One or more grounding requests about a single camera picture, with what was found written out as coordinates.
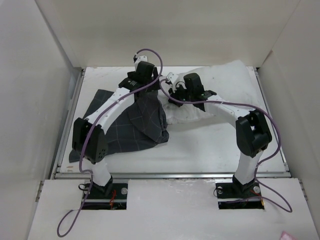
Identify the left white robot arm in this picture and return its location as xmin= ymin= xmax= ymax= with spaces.
xmin=72 ymin=55 xmax=159 ymax=199

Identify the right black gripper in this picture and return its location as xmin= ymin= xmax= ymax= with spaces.
xmin=168 ymin=82 xmax=194 ymax=108

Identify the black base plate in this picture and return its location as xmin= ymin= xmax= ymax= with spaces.
xmin=82 ymin=182 xmax=128 ymax=210
xmin=214 ymin=182 xmax=265 ymax=210

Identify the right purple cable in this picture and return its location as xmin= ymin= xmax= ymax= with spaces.
xmin=158 ymin=76 xmax=293 ymax=213

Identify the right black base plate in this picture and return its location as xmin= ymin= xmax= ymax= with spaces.
xmin=214 ymin=182 xmax=265 ymax=210

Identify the white pillow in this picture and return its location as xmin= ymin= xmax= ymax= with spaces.
xmin=158 ymin=60 xmax=265 ymax=125

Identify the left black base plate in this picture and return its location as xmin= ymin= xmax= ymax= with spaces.
xmin=82 ymin=182 xmax=128 ymax=210

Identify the pink object in corner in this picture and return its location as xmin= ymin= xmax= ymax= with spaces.
xmin=280 ymin=231 xmax=296 ymax=240

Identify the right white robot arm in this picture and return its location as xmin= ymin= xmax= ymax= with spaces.
xmin=168 ymin=73 xmax=272 ymax=197

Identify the aluminium rail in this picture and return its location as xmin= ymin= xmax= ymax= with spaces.
xmin=54 ymin=171 xmax=292 ymax=180

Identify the purple cable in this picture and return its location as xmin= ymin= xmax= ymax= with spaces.
xmin=57 ymin=48 xmax=165 ymax=238
xmin=158 ymin=76 xmax=293 ymax=213

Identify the dark grey checked pillowcase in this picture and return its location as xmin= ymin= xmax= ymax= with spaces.
xmin=68 ymin=88 xmax=171 ymax=163

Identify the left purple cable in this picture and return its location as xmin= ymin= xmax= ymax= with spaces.
xmin=57 ymin=48 xmax=165 ymax=238

